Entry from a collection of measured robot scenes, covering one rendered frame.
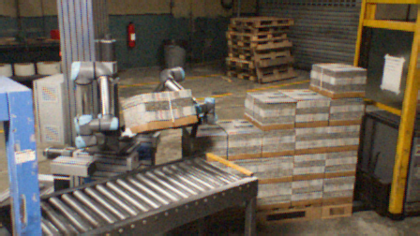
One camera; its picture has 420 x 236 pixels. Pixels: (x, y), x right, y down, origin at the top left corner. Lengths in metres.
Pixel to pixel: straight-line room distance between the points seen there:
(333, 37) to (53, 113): 8.53
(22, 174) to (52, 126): 1.79
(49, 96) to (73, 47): 0.41
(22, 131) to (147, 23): 9.15
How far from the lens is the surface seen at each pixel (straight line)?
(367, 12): 4.49
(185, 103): 2.89
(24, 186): 1.76
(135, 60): 10.63
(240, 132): 3.52
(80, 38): 3.30
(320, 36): 11.32
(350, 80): 3.84
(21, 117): 1.68
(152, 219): 2.35
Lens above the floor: 1.89
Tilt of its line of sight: 16 degrees down
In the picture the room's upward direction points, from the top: 1 degrees clockwise
